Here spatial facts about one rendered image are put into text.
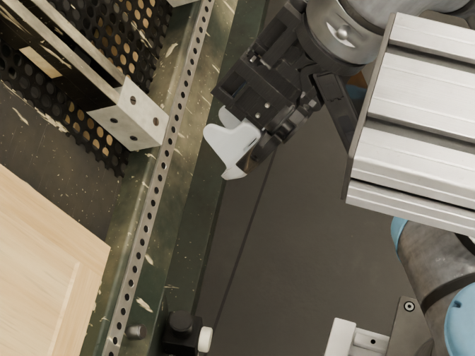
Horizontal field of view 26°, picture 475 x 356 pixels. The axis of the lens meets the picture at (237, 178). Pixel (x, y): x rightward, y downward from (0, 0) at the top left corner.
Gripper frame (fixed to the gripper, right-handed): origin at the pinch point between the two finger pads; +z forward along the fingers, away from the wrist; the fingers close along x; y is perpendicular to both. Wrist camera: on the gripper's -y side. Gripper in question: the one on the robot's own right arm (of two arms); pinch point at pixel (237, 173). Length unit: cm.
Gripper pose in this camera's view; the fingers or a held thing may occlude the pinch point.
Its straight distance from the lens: 101.2
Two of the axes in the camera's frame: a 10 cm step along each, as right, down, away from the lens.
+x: -4.1, 5.5, -7.3
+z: -5.1, 5.2, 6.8
